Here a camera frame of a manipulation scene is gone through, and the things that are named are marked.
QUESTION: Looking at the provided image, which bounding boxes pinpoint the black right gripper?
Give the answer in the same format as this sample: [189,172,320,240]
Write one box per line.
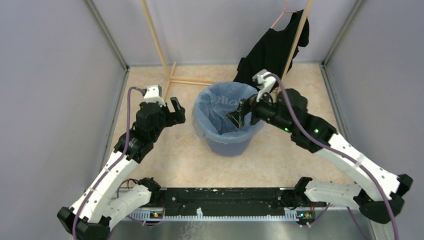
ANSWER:
[224,85,294,134]

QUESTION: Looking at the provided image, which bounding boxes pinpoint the light blue plastic trash bag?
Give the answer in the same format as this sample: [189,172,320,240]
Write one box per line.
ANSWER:
[191,81,265,144]

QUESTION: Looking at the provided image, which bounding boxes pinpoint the blue plastic trash bin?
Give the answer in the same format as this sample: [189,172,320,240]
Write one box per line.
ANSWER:
[205,127,261,157]

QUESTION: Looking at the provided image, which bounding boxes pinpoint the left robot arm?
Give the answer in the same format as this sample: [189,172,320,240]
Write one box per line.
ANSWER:
[57,97,186,240]

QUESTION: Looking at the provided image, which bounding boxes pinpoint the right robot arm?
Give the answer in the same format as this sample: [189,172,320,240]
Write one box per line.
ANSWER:
[226,88,413,224]

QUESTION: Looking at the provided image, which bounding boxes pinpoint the wooden clothes rack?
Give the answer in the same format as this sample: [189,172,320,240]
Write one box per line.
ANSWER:
[140,0,315,100]

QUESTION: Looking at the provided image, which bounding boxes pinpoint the black t-shirt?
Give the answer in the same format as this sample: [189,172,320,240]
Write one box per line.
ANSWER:
[233,10,304,87]

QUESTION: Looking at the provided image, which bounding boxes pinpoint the pink clothes hanger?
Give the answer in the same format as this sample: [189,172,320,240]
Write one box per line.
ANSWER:
[270,0,297,29]

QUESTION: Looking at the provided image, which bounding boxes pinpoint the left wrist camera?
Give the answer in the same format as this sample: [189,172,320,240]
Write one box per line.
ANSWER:
[143,84,166,107]

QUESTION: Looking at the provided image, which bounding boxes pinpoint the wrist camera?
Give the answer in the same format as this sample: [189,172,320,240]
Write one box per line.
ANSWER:
[252,69,277,102]
[143,84,166,107]

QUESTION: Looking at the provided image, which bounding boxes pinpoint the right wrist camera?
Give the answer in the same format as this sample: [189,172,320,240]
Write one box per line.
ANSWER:
[252,69,277,102]

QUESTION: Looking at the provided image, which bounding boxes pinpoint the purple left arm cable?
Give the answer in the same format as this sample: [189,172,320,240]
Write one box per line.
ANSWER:
[71,86,165,240]

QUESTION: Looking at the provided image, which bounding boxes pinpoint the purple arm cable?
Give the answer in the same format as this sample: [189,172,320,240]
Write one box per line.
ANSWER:
[71,86,165,240]
[269,72,400,240]

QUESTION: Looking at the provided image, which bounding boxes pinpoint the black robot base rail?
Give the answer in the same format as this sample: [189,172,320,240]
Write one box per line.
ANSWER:
[129,187,327,220]

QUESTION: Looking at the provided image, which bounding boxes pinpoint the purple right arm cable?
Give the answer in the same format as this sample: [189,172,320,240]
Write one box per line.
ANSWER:
[269,72,400,240]

